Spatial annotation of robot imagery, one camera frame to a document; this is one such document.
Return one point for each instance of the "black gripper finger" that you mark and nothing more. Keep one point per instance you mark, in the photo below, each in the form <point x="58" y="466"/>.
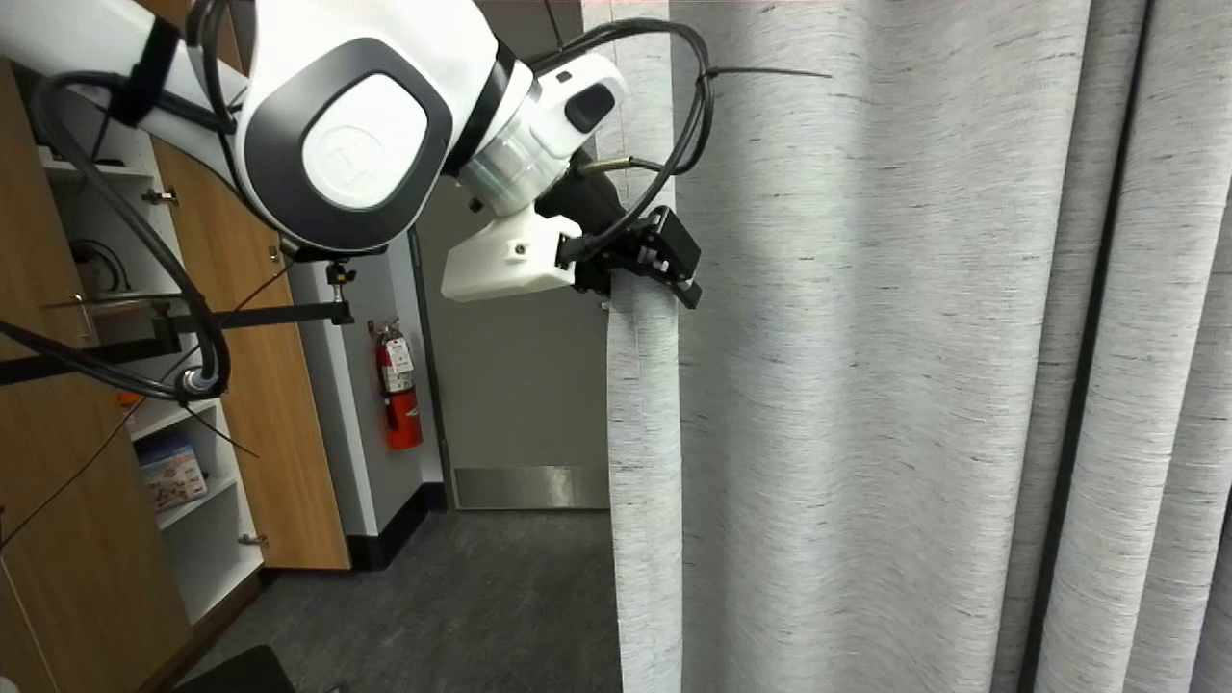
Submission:
<point x="679" y="263"/>
<point x="606" y="275"/>

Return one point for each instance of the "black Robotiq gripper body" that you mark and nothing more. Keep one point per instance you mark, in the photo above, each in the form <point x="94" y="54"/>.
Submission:
<point x="588" y="197"/>

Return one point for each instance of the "light grey fabric curtain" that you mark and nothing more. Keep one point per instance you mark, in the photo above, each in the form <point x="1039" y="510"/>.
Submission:
<point x="1158" y="426"/>
<point x="849" y="388"/>

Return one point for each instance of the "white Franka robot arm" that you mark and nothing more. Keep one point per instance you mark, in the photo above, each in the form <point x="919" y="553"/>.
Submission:
<point x="347" y="141"/>

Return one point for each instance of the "grey door with kick plate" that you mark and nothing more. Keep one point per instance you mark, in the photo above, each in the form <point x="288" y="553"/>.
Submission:
<point x="515" y="388"/>

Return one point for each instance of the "thin black zip tie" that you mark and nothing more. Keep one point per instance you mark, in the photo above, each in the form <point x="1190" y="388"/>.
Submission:
<point x="771" y="72"/>

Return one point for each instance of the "red fire extinguisher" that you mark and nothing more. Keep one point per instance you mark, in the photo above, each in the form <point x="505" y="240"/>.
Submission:
<point x="398" y="388"/>

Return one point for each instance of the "black tripod cross bar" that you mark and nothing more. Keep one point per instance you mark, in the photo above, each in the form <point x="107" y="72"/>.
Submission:
<point x="271" y="313"/>

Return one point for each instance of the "open wooden cabinet door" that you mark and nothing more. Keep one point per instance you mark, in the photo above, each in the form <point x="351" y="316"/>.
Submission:
<point x="275" y="435"/>

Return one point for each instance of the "silver cabinet knob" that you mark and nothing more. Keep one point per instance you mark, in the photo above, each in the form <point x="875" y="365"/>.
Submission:
<point x="253" y="540"/>

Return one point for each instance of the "small printed cardboard box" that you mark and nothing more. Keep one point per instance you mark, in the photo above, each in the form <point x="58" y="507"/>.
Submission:
<point x="176" y="470"/>

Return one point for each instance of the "white shelf unit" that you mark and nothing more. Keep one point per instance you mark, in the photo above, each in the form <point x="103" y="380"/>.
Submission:
<point x="207" y="553"/>

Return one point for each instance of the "small orange object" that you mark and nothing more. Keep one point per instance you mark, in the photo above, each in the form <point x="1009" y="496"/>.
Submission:
<point x="133" y="402"/>

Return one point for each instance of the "black flat object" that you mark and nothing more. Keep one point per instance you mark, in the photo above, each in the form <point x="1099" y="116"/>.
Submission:
<point x="237" y="670"/>

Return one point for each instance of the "wooden cabinet side panel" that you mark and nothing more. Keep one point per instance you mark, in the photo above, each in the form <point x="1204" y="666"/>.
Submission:
<point x="79" y="578"/>

